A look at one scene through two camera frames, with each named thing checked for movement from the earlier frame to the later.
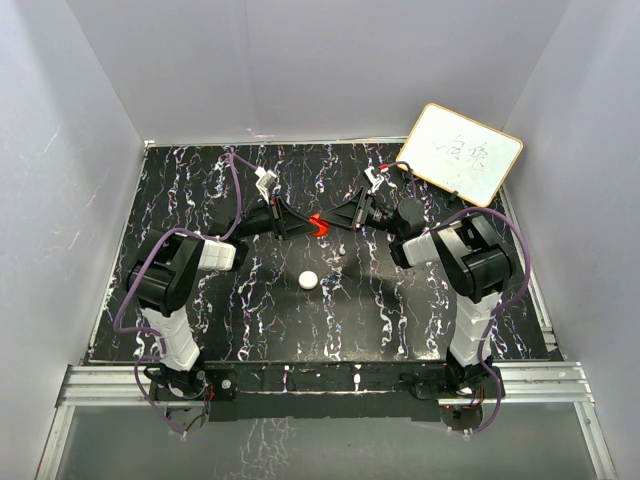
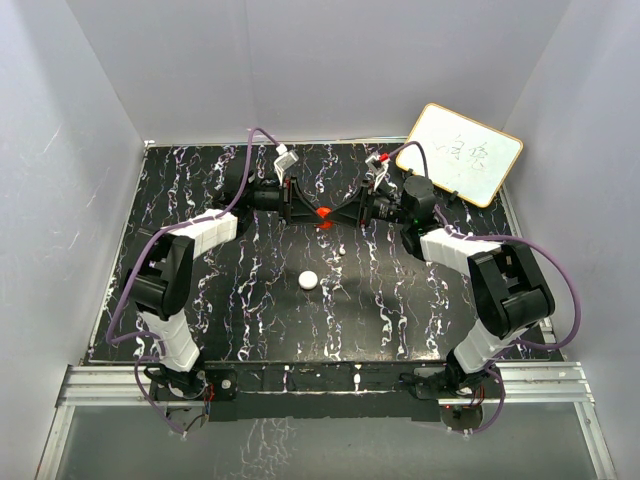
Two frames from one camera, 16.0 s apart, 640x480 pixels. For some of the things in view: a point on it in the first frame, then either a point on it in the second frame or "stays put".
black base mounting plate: (327, 390) stays put
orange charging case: (323, 225) to (323, 211)
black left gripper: (292, 224) to (301, 210)
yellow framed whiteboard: (457, 153) stays put
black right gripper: (352, 214) stays put
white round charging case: (308, 279) stays put
